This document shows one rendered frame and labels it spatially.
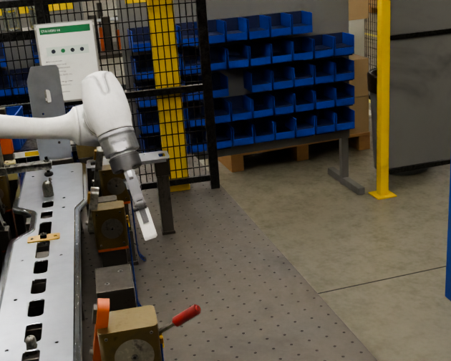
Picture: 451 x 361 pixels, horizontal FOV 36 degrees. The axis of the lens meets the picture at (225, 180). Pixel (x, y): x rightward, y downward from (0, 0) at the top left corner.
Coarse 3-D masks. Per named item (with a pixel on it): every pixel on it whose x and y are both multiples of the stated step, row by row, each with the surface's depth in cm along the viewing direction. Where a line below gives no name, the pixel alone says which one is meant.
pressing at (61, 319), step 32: (32, 192) 217; (64, 192) 215; (32, 224) 190; (64, 224) 190; (32, 256) 171; (64, 256) 170; (0, 288) 155; (64, 288) 154; (0, 320) 142; (32, 320) 141; (64, 320) 141; (0, 352) 131; (64, 352) 129
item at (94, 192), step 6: (90, 192) 186; (96, 192) 185; (90, 198) 185; (96, 198) 185; (90, 204) 185; (96, 204) 186; (90, 210) 186; (90, 216) 186; (90, 222) 187; (90, 228) 188
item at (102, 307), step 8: (96, 304) 126; (104, 304) 125; (96, 312) 125; (104, 312) 124; (96, 320) 125; (104, 320) 125; (96, 328) 125; (96, 336) 126; (96, 344) 126; (96, 352) 127; (96, 360) 127
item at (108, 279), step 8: (128, 264) 156; (96, 272) 154; (104, 272) 153; (112, 272) 153; (120, 272) 153; (128, 272) 152; (96, 280) 150; (104, 280) 150; (112, 280) 149; (120, 280) 149; (128, 280) 149; (96, 288) 147; (104, 288) 146; (112, 288) 146; (120, 288) 146; (128, 288) 146; (104, 296) 145; (112, 296) 145; (120, 296) 146; (128, 296) 146; (112, 304) 146; (120, 304) 146; (128, 304) 147; (136, 304) 147
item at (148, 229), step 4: (136, 212) 159; (148, 212) 160; (140, 216) 159; (148, 216) 159; (140, 220) 159; (140, 224) 159; (144, 224) 159; (148, 224) 159; (152, 224) 159; (144, 228) 159; (148, 228) 159; (152, 228) 159; (144, 232) 159; (148, 232) 159; (152, 232) 159; (144, 236) 159; (148, 236) 159; (152, 236) 159
